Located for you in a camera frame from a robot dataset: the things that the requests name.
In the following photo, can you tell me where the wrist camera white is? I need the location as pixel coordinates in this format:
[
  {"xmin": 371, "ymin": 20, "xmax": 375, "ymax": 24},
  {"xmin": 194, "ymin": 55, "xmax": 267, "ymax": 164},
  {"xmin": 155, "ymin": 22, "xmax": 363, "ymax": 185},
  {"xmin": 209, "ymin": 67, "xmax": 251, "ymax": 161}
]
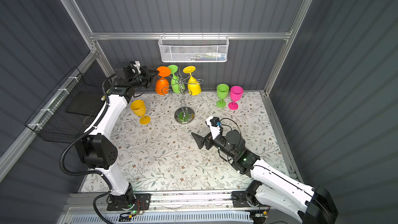
[
  {"xmin": 206, "ymin": 116, "xmax": 223, "ymax": 140},
  {"xmin": 123, "ymin": 61, "xmax": 141, "ymax": 78}
]

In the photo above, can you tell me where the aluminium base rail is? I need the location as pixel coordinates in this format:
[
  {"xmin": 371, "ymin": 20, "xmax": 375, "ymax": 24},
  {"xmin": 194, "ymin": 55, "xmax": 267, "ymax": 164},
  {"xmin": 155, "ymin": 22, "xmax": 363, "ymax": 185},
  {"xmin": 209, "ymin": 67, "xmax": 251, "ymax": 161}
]
[{"xmin": 66, "ymin": 188, "xmax": 316, "ymax": 212}]

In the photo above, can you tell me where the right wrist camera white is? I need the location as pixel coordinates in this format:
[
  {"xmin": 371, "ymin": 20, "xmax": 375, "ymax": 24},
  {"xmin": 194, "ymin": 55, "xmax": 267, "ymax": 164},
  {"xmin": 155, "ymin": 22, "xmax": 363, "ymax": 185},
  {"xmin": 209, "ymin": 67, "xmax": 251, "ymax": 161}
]
[{"xmin": 206, "ymin": 116, "xmax": 223, "ymax": 140}]

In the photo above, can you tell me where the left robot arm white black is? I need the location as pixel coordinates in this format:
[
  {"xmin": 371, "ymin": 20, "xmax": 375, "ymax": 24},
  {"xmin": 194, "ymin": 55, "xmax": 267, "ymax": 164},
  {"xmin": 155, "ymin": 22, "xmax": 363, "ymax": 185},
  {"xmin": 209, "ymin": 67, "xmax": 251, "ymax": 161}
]
[{"xmin": 70, "ymin": 66, "xmax": 159, "ymax": 210}]

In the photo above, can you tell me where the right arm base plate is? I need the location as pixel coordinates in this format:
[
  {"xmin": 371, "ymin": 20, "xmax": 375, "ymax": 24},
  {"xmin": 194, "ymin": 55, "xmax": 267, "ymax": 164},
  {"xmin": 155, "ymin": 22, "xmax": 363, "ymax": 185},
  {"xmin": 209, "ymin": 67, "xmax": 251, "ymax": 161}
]
[{"xmin": 231, "ymin": 190, "xmax": 268, "ymax": 208}]

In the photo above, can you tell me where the black wire basket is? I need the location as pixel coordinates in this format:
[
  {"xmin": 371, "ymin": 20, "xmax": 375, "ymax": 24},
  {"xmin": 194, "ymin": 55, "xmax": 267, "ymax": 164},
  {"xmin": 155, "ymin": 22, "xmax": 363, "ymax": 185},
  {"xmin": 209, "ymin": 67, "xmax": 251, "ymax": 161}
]
[{"xmin": 25, "ymin": 64, "xmax": 106, "ymax": 143}]

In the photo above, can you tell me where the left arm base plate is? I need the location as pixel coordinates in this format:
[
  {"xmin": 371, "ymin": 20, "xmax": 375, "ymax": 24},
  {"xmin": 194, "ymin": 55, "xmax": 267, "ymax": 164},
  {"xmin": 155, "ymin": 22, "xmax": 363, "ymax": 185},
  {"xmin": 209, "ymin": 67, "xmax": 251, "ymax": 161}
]
[{"xmin": 107, "ymin": 194, "xmax": 152, "ymax": 211}]

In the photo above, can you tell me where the green wine glass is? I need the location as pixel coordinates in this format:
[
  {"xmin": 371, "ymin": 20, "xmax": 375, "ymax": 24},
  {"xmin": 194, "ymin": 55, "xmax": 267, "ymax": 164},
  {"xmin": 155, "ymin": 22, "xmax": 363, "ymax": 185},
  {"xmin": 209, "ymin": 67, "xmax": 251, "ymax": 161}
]
[
  {"xmin": 168, "ymin": 64, "xmax": 184, "ymax": 93},
  {"xmin": 216, "ymin": 84, "xmax": 230, "ymax": 108}
]

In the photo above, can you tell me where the pink wine glass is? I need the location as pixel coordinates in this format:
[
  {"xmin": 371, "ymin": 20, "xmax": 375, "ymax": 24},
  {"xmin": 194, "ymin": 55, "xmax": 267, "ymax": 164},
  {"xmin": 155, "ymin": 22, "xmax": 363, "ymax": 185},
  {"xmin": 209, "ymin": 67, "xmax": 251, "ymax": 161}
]
[{"xmin": 228, "ymin": 86, "xmax": 244, "ymax": 111}]

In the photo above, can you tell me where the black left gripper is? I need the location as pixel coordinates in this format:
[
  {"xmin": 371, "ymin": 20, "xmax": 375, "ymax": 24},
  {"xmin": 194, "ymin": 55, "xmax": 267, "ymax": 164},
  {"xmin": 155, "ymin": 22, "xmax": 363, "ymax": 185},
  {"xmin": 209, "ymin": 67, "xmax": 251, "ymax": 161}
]
[{"xmin": 128, "ymin": 66, "xmax": 158, "ymax": 91}]

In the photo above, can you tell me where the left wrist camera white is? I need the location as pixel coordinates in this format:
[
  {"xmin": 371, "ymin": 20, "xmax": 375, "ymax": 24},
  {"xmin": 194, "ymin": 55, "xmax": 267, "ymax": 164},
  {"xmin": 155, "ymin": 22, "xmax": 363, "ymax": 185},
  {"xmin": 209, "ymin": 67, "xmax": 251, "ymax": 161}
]
[{"xmin": 123, "ymin": 61, "xmax": 141, "ymax": 78}]

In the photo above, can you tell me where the yellow wine glass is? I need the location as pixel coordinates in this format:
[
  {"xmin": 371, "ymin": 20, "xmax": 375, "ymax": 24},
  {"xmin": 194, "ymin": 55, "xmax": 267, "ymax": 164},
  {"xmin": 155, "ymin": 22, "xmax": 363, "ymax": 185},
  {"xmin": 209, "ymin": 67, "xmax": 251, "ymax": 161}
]
[
  {"xmin": 183, "ymin": 65, "xmax": 202, "ymax": 96},
  {"xmin": 131, "ymin": 100, "xmax": 151, "ymax": 125}
]

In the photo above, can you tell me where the white wire mesh basket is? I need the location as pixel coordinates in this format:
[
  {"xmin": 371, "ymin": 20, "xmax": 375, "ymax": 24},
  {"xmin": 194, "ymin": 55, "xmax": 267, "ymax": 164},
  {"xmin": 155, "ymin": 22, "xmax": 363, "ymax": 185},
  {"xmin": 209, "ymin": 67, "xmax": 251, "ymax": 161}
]
[{"xmin": 158, "ymin": 35, "xmax": 230, "ymax": 63}]

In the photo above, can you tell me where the orange wine glass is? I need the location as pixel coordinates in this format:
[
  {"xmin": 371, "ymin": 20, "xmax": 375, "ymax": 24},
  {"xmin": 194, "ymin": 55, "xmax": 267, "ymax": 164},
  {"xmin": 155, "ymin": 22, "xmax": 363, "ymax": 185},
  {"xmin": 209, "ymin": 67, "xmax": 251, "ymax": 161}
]
[{"xmin": 155, "ymin": 66, "xmax": 171, "ymax": 95}]

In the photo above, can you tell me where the white vented cable duct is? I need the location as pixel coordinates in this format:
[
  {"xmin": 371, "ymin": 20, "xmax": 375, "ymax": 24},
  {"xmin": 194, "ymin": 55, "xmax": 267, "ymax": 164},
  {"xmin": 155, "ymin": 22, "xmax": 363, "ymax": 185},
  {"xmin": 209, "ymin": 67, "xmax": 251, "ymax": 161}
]
[{"xmin": 69, "ymin": 211, "xmax": 254, "ymax": 224}]

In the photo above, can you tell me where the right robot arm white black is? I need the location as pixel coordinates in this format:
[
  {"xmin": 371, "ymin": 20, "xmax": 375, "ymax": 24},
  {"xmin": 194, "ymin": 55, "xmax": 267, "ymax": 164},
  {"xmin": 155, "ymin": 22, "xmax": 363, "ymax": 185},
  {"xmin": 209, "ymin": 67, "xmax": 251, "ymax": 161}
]
[{"xmin": 191, "ymin": 130, "xmax": 339, "ymax": 224}]

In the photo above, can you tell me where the chrome wine glass rack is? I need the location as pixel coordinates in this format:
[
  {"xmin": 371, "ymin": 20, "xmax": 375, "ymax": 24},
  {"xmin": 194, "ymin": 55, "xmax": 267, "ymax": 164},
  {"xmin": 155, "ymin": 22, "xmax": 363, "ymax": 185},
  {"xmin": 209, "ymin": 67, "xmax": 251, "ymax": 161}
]
[{"xmin": 169, "ymin": 74, "xmax": 195, "ymax": 124}]

